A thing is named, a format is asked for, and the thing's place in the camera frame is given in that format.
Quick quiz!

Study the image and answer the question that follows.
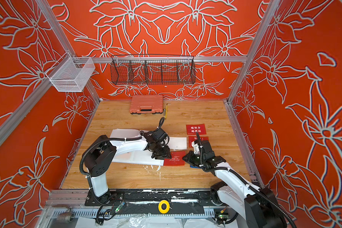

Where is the white mesh basket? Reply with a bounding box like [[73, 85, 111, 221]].
[[47, 58, 95, 92]]

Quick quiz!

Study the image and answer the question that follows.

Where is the white card red chinese text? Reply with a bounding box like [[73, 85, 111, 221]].
[[119, 152, 135, 161]]

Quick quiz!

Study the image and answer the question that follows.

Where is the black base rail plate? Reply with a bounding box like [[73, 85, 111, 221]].
[[85, 188, 237, 220]]

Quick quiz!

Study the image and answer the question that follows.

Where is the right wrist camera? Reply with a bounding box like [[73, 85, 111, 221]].
[[192, 141, 200, 154]]

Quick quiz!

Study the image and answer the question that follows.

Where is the black wire basket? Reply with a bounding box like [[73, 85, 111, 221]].
[[110, 55, 196, 86]]

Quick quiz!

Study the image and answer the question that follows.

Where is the blank white card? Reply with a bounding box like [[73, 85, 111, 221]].
[[167, 137, 188, 150]]

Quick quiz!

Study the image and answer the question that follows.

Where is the red card row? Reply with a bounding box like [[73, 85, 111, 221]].
[[186, 123, 207, 135], [188, 135, 209, 148]]

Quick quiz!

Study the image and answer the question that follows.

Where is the red card top row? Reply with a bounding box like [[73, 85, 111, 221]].
[[186, 123, 207, 135]]

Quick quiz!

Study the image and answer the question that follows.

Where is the red plastic tool case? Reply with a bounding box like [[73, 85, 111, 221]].
[[129, 95, 163, 115]]

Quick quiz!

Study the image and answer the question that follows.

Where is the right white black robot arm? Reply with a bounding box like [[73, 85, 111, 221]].
[[183, 135, 296, 228]]

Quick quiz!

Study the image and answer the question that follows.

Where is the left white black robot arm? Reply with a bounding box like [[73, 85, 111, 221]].
[[79, 117, 172, 205]]

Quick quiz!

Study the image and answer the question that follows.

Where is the white photo album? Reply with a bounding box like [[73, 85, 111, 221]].
[[110, 129, 164, 166]]

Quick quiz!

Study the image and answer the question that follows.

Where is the yellow handled hex key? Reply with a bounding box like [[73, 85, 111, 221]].
[[164, 103, 169, 119]]

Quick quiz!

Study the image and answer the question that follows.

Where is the yellow tape roll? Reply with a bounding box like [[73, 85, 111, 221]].
[[158, 200, 171, 214]]

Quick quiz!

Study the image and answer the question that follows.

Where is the red card white script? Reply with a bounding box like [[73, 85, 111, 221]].
[[163, 151, 185, 166]]

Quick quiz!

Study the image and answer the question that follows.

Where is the red card middle row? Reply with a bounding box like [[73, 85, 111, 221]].
[[188, 135, 209, 148]]

